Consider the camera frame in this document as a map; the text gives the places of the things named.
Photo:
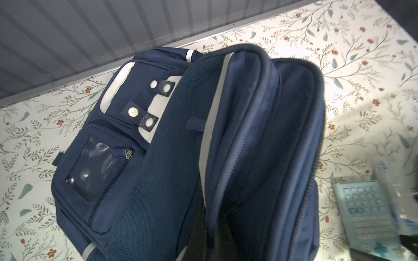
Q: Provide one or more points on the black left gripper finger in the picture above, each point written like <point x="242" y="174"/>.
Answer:
<point x="196" y="248"/>

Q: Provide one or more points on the navy blue student backpack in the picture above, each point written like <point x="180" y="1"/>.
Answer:
<point x="233" y="129"/>

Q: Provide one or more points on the teal calculator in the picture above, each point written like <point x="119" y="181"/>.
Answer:
<point x="367" y="219"/>

